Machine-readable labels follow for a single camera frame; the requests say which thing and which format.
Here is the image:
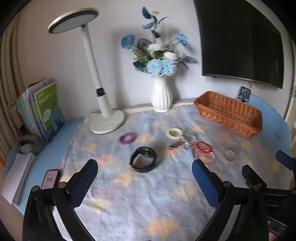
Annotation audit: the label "purple coil hair tie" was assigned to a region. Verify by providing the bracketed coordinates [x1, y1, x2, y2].
[119, 133, 137, 146]

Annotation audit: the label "pale blue printed blanket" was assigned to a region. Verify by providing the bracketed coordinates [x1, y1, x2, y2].
[59, 102, 292, 241]

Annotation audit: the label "blue and white artificial flowers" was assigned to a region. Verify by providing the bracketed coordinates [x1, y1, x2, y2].
[121, 6, 198, 77]

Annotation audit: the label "red bracelet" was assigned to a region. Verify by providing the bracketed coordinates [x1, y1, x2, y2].
[190, 142, 213, 154]

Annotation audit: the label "silver chain keychain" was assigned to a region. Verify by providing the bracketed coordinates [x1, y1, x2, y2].
[168, 130, 198, 151]

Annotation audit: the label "grey cloth bundle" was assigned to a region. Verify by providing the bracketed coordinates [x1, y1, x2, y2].
[18, 134, 44, 155]

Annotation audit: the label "white ribbed vase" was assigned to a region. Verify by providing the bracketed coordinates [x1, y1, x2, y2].
[151, 75, 173, 113]

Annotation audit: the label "row of books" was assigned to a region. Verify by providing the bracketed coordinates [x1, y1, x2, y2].
[7, 78, 65, 143]

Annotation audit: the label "clear bead bracelet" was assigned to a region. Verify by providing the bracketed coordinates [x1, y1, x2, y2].
[194, 148, 216, 167]

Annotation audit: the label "black wall television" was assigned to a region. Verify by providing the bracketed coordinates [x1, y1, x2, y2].
[193, 0, 284, 90]

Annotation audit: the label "smartphone with pink screen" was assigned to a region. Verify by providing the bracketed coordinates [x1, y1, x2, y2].
[41, 170, 60, 189]

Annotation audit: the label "black wristwatch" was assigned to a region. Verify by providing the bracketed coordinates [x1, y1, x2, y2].
[129, 146, 159, 173]

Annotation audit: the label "grey metal phone stand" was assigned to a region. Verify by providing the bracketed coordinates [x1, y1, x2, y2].
[236, 86, 251, 103]

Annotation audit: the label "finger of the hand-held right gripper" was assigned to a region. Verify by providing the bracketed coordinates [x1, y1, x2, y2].
[242, 165, 267, 189]
[276, 150, 296, 170]

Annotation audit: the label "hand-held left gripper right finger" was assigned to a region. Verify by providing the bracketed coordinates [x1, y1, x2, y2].
[191, 159, 270, 241]

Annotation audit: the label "clear coil hair tie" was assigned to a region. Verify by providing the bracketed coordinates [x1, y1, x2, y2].
[223, 149, 237, 163]

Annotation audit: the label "brown wicker basket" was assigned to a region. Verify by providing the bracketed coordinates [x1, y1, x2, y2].
[194, 91, 263, 139]

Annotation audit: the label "white ring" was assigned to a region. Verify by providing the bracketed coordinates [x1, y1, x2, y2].
[167, 128, 183, 140]

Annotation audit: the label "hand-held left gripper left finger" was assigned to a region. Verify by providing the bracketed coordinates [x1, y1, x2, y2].
[22, 159, 99, 241]

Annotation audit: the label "beige curtain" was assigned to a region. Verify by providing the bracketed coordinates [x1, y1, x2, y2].
[0, 14, 27, 158]

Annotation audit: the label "white paper stack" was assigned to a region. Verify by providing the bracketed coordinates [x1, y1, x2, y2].
[1, 153, 36, 205]

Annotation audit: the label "white desk lamp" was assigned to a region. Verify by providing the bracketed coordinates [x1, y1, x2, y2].
[48, 8, 125, 134]

